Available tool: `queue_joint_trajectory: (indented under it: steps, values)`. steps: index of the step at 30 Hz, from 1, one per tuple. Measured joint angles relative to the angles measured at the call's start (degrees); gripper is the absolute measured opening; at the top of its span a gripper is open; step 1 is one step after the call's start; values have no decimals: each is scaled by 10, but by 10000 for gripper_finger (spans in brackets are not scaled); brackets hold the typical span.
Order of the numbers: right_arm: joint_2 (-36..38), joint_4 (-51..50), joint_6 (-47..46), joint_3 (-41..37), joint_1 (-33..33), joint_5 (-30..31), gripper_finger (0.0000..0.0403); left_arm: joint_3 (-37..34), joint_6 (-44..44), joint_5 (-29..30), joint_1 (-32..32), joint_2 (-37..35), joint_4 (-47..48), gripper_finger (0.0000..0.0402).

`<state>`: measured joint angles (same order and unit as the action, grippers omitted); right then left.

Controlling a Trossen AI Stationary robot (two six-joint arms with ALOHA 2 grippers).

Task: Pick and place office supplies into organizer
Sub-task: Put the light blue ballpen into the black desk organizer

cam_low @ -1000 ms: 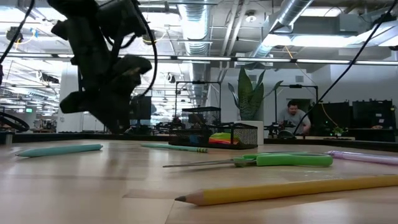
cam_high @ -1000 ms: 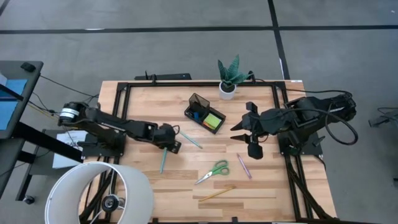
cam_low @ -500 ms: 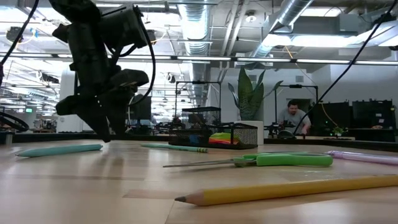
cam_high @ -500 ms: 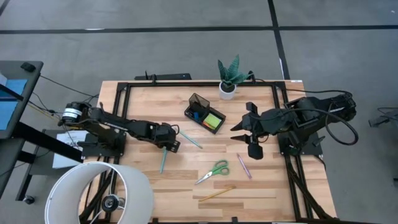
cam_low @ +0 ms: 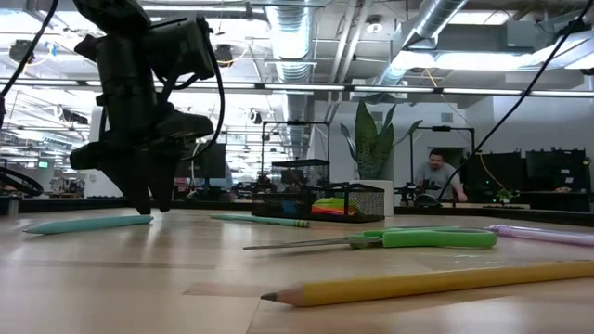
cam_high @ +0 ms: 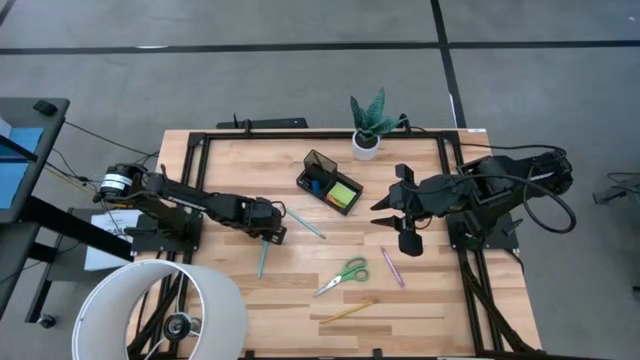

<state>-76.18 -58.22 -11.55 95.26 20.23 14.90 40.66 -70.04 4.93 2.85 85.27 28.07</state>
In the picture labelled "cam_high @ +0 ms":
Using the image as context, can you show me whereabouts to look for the blue flat panel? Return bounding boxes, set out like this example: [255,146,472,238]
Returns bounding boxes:
[0,126,46,211]

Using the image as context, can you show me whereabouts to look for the small black device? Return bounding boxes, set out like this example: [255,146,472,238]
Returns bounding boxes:
[32,99,59,118]

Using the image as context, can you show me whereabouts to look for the black metal table frame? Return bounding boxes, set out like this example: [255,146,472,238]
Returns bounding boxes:
[127,128,549,360]

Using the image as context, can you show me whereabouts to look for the green snake plant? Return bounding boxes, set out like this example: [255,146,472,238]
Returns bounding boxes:
[349,87,409,145]

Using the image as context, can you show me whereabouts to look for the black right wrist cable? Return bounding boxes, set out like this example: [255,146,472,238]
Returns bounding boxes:
[399,169,578,235]

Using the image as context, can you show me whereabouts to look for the colourful sticky notes pad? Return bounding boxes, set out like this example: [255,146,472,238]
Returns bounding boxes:
[326,180,358,209]

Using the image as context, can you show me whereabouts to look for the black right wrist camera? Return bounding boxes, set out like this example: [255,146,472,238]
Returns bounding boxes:
[398,228,425,258]

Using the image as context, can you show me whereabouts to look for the black floor cables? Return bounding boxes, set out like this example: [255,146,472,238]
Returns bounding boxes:
[47,119,161,194]

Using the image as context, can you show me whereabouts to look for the white round lampshade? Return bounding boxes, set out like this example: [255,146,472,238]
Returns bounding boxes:
[71,258,248,360]

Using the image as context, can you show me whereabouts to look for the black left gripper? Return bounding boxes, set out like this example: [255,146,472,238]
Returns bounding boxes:
[243,196,289,246]

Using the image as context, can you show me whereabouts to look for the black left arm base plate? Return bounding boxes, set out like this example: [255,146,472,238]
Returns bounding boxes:
[123,212,205,255]

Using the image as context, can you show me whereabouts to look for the yellow pencil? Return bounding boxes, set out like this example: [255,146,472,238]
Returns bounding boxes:
[319,298,380,325]

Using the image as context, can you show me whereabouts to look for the black bar behind table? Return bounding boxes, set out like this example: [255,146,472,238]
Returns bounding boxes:
[215,113,310,131]

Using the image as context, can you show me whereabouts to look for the black mesh desk organizer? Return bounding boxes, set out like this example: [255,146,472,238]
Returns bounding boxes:
[295,148,365,217]

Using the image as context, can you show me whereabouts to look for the green handled scissors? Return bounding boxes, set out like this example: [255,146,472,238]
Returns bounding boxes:
[313,256,370,298]

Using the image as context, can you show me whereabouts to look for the white printed paper sheet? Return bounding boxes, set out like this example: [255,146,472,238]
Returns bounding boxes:
[83,208,146,273]

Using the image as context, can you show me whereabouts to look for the purple pencil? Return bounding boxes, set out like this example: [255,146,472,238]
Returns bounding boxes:
[380,246,406,289]

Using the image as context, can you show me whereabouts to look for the grey side desk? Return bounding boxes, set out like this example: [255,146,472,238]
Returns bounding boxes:
[0,97,136,324]

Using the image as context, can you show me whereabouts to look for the white round plant pot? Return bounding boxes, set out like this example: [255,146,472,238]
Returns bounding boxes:
[351,130,381,162]

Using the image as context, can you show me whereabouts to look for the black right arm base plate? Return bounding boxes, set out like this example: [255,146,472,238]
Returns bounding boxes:
[446,212,522,252]

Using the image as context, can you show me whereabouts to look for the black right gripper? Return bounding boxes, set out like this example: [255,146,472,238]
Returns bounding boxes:
[369,163,454,231]

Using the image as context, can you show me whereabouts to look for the thin black cable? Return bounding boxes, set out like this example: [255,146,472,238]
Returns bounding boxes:
[399,115,569,157]

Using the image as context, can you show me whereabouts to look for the teal pencil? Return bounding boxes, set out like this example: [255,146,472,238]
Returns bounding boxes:
[256,239,271,280]
[284,207,327,240]

